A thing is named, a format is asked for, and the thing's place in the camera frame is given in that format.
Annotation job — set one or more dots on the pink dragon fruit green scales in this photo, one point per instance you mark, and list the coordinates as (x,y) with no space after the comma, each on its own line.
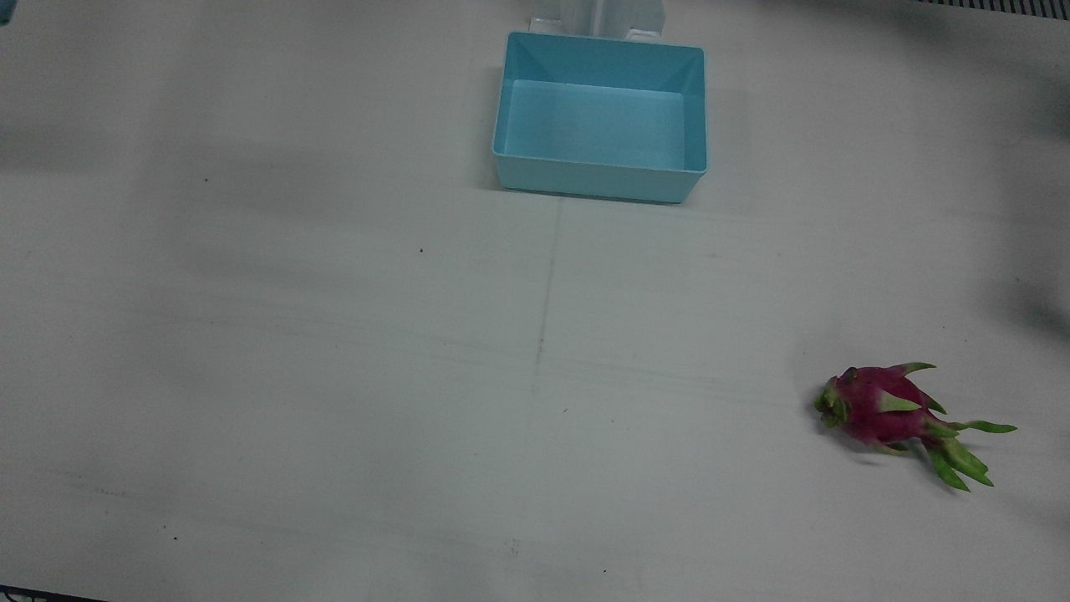
(878,414)

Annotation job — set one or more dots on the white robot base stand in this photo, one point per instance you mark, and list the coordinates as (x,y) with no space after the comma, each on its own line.
(619,17)

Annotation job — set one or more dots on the light blue plastic bin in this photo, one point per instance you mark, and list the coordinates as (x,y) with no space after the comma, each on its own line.
(598,125)

